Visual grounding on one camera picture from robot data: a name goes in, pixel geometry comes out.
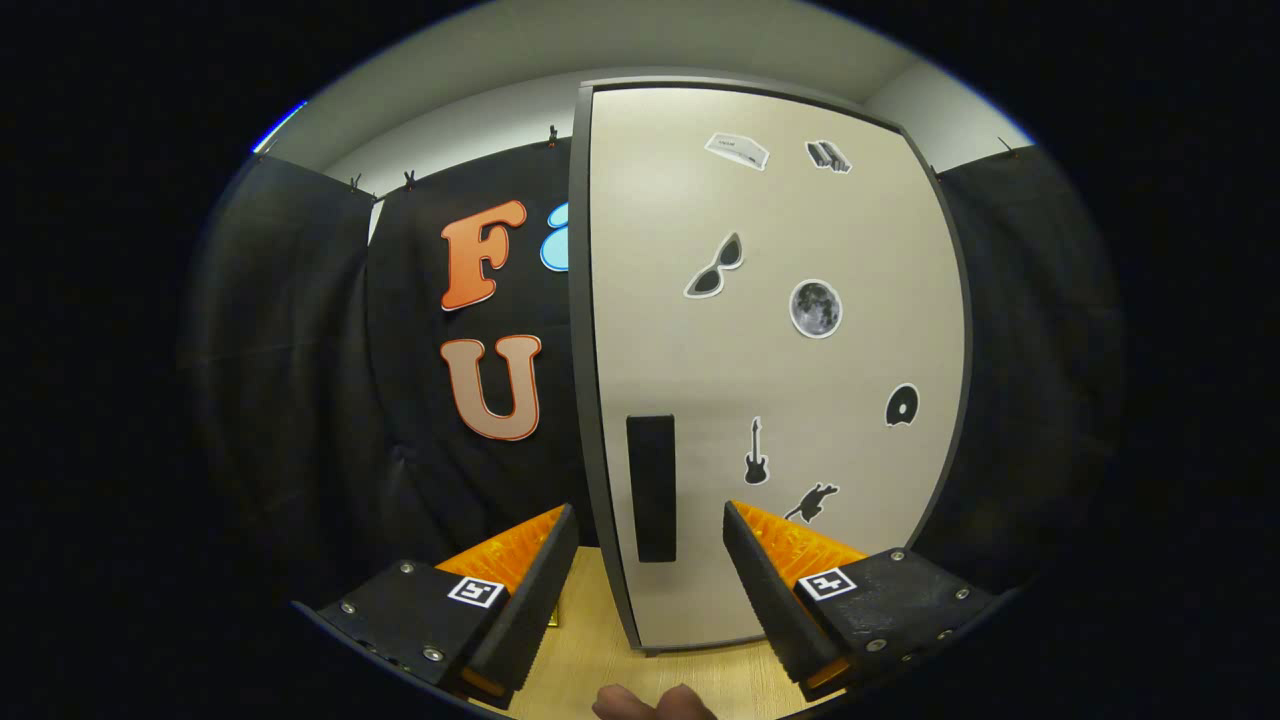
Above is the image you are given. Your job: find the black cabinet door handle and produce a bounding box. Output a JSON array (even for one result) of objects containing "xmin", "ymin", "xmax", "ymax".
[{"xmin": 626, "ymin": 414, "xmax": 678, "ymax": 564}]

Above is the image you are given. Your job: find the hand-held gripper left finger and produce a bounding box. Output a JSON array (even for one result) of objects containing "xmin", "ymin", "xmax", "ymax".
[{"xmin": 313, "ymin": 503, "xmax": 583, "ymax": 709}]

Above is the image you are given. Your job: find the dark grey shoe cabinet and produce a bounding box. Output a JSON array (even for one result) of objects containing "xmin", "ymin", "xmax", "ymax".
[{"xmin": 568, "ymin": 68, "xmax": 976, "ymax": 658}]

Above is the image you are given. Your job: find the black backdrop cloth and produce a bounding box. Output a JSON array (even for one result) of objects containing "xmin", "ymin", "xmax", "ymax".
[{"xmin": 180, "ymin": 135, "xmax": 1126, "ymax": 621}]

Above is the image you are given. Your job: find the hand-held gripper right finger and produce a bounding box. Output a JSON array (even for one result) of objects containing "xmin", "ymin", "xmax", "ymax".
[{"xmin": 723, "ymin": 500, "xmax": 1003, "ymax": 703}]

